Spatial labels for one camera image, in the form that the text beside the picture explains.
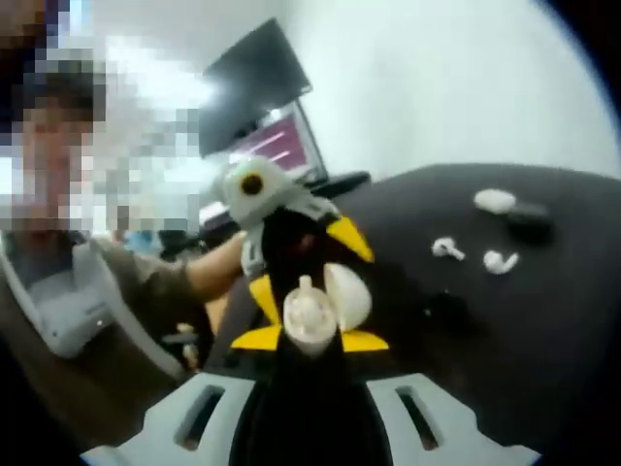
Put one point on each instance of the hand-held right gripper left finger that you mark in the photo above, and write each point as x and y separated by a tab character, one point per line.
150	432

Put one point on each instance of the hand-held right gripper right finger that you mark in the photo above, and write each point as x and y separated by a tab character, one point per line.
466	432

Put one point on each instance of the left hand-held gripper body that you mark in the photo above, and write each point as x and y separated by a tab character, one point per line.
271	184

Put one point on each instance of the white earphone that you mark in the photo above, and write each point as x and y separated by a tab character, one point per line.
305	289
495	264
440	248

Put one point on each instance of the white charging case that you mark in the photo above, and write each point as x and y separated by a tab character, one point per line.
351	301
495	200

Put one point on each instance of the black monitor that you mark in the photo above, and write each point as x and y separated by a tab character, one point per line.
252	87

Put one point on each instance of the white chest device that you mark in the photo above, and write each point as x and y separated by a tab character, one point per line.
63	310

